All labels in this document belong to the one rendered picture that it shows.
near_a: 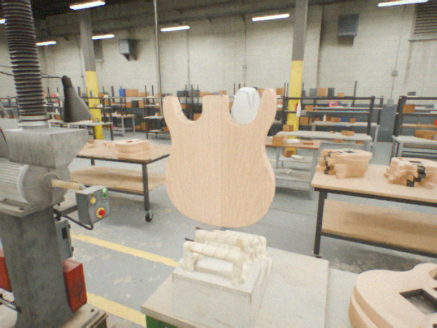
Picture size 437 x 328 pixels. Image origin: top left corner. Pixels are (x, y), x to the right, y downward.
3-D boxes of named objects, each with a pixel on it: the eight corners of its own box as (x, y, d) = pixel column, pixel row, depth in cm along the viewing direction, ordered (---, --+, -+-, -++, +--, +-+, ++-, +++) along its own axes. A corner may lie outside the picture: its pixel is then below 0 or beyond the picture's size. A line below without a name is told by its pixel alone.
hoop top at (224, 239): (192, 239, 94) (192, 231, 93) (196, 235, 97) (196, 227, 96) (248, 250, 87) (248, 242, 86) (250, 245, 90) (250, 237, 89)
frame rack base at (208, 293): (172, 317, 93) (170, 273, 89) (191, 288, 107) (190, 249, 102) (250, 341, 84) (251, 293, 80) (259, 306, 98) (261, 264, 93)
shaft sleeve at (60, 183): (50, 184, 132) (54, 178, 134) (55, 187, 135) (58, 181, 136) (77, 189, 125) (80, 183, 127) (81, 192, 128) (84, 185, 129)
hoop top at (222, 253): (182, 251, 87) (181, 243, 86) (186, 246, 90) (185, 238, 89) (241, 265, 80) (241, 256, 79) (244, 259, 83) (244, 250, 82)
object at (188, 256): (182, 273, 89) (181, 247, 86) (186, 267, 92) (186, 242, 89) (191, 275, 88) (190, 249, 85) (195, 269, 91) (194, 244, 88)
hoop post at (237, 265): (230, 286, 83) (231, 258, 81) (233, 279, 86) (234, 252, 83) (240, 287, 82) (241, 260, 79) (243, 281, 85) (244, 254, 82)
